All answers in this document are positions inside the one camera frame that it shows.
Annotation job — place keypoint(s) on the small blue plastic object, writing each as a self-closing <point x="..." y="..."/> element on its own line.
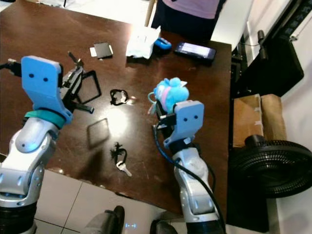
<point x="164" y="45"/>

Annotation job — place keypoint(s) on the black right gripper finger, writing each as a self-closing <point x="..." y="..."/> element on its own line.
<point x="158" y="109"/>

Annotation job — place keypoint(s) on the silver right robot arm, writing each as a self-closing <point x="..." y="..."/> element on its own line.
<point x="195" y="190"/>

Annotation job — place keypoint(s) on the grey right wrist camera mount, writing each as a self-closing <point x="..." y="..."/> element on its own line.
<point x="187" y="122"/>

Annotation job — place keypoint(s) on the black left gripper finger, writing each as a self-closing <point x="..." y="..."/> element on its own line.
<point x="76" y="60"/>
<point x="99" y="91"/>

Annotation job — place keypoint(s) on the dark brown wooden table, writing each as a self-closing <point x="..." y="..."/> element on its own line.
<point x="39" y="29"/>

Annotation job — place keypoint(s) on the brown cardboard box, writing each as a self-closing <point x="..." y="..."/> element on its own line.
<point x="258" y="119"/>

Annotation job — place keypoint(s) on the black furniture frame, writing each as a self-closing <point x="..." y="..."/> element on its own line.
<point x="273" y="63"/>

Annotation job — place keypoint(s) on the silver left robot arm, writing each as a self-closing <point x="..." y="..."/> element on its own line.
<point x="24" y="165"/>

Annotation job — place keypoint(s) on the black round fan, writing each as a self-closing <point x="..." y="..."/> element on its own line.
<point x="273" y="168"/>

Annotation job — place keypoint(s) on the black card wallet white tag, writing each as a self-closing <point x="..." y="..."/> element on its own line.
<point x="103" y="50"/>

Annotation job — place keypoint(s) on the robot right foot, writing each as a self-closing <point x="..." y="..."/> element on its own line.
<point x="163" y="228"/>

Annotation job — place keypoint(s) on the person in purple shirt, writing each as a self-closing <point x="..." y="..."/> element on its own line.
<point x="185" y="19"/>

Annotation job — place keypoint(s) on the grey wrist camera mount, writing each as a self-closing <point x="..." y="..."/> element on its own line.
<point x="44" y="85"/>
<point x="187" y="122"/>

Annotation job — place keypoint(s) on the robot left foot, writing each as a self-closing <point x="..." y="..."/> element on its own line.
<point x="107" y="222"/>

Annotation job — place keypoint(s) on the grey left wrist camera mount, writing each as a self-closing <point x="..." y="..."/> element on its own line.
<point x="44" y="85"/>

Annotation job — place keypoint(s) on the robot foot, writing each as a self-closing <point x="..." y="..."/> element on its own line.
<point x="107" y="222"/>
<point x="163" y="228"/>

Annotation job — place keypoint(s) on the black smartphone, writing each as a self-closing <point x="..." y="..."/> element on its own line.
<point x="195" y="50"/>

